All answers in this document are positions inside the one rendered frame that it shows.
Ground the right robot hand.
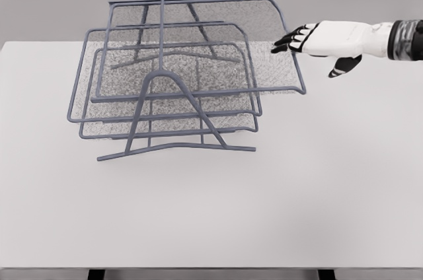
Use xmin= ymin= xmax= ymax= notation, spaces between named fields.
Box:
xmin=270 ymin=20 xmax=367 ymax=79

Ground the large grey mesh file tray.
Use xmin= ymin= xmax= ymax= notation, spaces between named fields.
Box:
xmin=89 ymin=0 xmax=309 ymax=104

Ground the small grey mesh file tray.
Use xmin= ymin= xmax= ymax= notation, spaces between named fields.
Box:
xmin=78 ymin=41 xmax=259 ymax=141

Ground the medium grey mesh file tray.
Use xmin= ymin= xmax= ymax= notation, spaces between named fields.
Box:
xmin=67 ymin=21 xmax=264 ymax=124

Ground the grey wire tray stand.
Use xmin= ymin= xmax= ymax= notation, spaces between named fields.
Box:
xmin=96 ymin=0 xmax=257 ymax=162

